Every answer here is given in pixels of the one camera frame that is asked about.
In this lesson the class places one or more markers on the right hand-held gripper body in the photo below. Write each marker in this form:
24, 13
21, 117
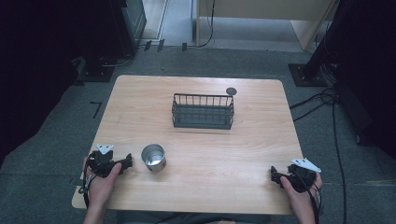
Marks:
301, 179

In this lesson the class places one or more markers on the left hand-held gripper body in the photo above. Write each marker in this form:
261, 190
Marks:
100, 161

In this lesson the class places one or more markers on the person's right hand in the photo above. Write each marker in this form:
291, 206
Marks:
299, 199

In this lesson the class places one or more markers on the person's left hand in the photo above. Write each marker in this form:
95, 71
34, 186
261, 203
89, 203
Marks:
102, 188

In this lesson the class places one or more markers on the silver metal cup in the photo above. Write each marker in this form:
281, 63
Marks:
153, 158

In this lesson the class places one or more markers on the person's lap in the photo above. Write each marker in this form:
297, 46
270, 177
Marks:
193, 218

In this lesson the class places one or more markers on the black stand base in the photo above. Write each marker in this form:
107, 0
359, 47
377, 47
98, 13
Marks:
97, 73

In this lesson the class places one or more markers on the dark round sticker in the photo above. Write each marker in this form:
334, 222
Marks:
231, 91

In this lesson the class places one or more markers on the dark cabinet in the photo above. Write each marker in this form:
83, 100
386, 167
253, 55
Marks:
132, 25

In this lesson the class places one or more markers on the light wooden cabinet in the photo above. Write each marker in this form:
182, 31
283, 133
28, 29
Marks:
264, 15

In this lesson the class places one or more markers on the black stand with base plate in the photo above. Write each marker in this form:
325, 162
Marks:
311, 70

